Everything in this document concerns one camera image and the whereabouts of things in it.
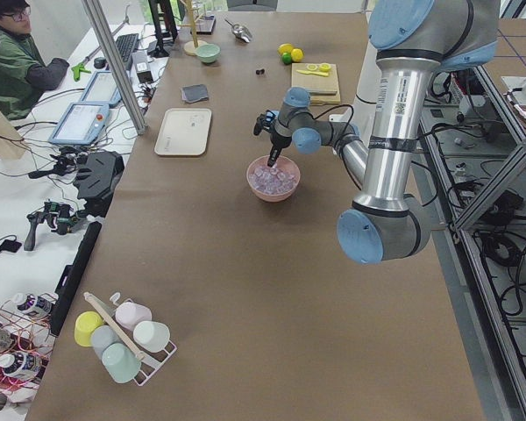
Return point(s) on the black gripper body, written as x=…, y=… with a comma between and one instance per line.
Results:
x=279, y=142

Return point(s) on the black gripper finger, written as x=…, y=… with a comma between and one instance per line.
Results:
x=271, y=159
x=276, y=155

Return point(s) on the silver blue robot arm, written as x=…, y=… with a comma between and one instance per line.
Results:
x=414, y=40

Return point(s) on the clear ice cube pile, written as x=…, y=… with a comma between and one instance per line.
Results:
x=271, y=180

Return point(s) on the metal ice scoop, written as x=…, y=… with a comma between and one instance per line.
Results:
x=241, y=32

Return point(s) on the wooden cup tree stand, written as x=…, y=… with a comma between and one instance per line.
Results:
x=193, y=15

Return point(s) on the pink cup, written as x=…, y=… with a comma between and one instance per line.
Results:
x=130, y=314

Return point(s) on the white cup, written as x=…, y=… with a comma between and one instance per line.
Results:
x=151, y=335

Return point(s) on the grey cup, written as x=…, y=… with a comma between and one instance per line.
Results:
x=101, y=338

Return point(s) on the yellow cup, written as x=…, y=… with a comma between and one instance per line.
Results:
x=85, y=324

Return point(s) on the mint green cup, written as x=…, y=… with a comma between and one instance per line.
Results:
x=120, y=362

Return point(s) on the pink bowl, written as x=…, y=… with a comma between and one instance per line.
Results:
x=283, y=163

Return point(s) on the wooden cutting board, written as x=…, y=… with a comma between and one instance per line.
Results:
x=322, y=90

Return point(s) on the green lime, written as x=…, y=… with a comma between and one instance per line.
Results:
x=286, y=58

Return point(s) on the yellow plastic knife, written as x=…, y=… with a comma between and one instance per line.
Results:
x=311, y=72

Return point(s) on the grey folded cloth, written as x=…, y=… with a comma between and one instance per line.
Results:
x=194, y=93

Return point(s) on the cream rabbit tray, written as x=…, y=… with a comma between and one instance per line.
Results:
x=183, y=132

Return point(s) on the mint green bowl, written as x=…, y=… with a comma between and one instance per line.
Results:
x=208, y=53

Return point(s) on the black keyboard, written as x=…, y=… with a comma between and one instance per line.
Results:
x=126, y=45

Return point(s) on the blue teach pendant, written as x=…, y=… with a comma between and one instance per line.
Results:
x=81, y=124
x=101, y=87

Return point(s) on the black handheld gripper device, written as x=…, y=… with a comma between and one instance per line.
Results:
x=58, y=217

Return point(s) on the black flat bar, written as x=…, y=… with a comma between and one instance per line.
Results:
x=71, y=277

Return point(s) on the person in green vest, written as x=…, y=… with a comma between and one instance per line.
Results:
x=24, y=76

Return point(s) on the aluminium frame post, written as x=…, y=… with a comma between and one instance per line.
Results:
x=99, y=23

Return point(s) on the black metal bracket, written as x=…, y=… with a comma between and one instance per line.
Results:
x=96, y=179

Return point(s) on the white wire cup rack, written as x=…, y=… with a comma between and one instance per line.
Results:
x=151, y=363

